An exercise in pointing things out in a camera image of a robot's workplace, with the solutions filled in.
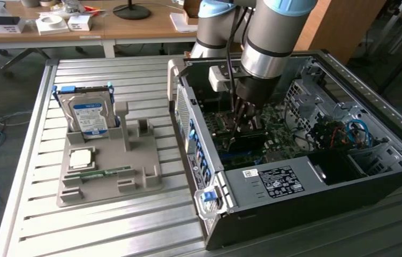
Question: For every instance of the black power connector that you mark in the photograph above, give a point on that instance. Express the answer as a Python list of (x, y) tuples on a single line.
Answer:
[(323, 134)]

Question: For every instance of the blue case latch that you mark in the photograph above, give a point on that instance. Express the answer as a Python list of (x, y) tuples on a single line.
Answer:
[(210, 195)]

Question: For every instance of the white box with black top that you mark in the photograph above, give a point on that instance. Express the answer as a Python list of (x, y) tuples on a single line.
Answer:
[(8, 25)]

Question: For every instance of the long blue expansion slot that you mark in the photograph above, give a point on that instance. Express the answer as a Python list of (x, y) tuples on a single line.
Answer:
[(239, 155)]

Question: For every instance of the grey power supply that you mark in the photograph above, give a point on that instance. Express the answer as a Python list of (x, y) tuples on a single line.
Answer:
[(250, 187)]

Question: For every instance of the grey chipset heatsink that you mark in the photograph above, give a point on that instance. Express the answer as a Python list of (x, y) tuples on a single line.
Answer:
[(277, 157)]

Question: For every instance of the black drive bay box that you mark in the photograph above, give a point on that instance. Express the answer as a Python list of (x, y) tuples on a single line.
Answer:
[(335, 166)]

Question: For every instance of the wooden cabinet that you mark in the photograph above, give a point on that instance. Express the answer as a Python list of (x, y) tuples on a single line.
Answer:
[(350, 26)]

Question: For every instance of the tape roll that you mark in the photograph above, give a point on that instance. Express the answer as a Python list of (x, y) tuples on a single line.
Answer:
[(47, 2)]

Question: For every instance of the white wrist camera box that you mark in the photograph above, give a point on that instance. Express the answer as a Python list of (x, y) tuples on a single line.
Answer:
[(220, 77)]

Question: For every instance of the crumpled plastic packaging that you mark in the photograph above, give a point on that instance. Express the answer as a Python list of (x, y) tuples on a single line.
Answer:
[(69, 6)]

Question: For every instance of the black lamp base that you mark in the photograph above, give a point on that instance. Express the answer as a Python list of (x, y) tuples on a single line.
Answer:
[(131, 12)]

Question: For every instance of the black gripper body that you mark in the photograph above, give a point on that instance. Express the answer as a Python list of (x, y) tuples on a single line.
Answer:
[(258, 89)]

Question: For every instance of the silver disk bay bracket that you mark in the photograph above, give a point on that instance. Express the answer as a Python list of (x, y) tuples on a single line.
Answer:
[(379, 160)]

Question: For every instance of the grey parts rack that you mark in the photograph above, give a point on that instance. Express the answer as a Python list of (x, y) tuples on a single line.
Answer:
[(115, 166)]

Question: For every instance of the plain white box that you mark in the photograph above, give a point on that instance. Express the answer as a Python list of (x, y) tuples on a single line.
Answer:
[(79, 23)]

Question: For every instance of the black chair base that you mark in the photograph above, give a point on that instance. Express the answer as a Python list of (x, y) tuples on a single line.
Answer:
[(21, 57)]

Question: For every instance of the green motherboard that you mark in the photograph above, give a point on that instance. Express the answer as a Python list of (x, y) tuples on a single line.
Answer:
[(279, 144)]

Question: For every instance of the silver CPU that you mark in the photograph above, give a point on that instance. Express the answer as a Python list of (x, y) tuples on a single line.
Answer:
[(80, 159)]

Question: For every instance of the white paper stack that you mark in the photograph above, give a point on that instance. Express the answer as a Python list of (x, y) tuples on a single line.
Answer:
[(183, 24)]

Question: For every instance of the black PC case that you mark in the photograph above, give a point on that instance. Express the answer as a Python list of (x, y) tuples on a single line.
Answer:
[(293, 222)]

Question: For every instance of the black expansion card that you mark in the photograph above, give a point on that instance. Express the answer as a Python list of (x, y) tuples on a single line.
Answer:
[(250, 140)]

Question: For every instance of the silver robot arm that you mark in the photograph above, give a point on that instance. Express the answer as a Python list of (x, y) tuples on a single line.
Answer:
[(271, 34)]

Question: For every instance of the green RAM stick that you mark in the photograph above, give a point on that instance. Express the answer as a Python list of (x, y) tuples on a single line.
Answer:
[(96, 174)]

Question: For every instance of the blue card retainer strip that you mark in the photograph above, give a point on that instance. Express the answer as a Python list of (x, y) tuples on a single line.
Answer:
[(200, 160)]

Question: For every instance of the perforated metal disk bay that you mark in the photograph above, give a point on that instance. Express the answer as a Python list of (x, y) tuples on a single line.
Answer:
[(307, 107)]

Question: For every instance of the grey cup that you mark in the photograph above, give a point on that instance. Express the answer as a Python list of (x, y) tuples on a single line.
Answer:
[(29, 2)]

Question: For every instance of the hard disk with blue caddy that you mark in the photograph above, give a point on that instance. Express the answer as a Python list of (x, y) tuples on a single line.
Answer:
[(85, 115)]

